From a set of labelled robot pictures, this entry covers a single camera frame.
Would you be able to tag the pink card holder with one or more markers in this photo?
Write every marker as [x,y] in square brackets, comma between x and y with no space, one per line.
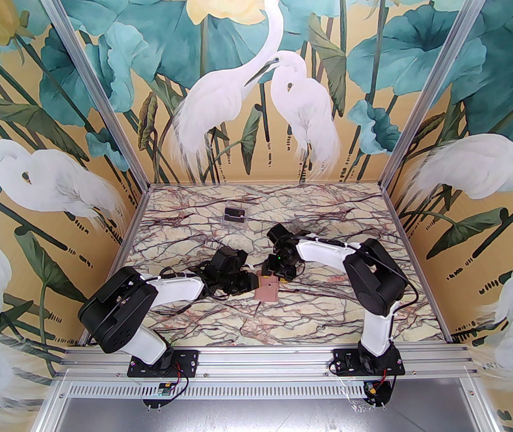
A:
[269,291]

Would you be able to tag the black credit card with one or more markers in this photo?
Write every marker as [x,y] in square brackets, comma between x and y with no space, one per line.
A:
[234,214]

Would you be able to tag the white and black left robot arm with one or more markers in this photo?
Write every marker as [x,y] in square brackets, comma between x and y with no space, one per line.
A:
[175,288]

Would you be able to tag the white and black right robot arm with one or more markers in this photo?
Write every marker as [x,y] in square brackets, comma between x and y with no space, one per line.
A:
[324,250]

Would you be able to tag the perforated metal strip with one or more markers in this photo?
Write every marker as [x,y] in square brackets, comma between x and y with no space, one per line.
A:
[265,389]

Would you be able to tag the grey metal sheet panel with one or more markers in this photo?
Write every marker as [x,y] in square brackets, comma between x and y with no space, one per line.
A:
[265,416]

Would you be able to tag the aluminium mounting rail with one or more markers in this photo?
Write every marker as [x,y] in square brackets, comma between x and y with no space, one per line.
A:
[265,362]

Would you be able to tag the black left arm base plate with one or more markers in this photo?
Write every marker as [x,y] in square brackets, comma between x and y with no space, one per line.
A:
[189,360]

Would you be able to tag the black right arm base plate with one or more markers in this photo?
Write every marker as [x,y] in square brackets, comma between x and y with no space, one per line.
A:
[344,360]

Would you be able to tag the aluminium table side rail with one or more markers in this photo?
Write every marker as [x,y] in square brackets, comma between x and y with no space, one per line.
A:
[398,223]
[133,223]

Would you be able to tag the black bracket with yellow connector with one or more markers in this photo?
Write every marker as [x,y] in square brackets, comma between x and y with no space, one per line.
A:
[375,392]

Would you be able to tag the aluminium frame post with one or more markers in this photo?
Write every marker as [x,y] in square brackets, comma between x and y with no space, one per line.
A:
[97,83]
[433,83]

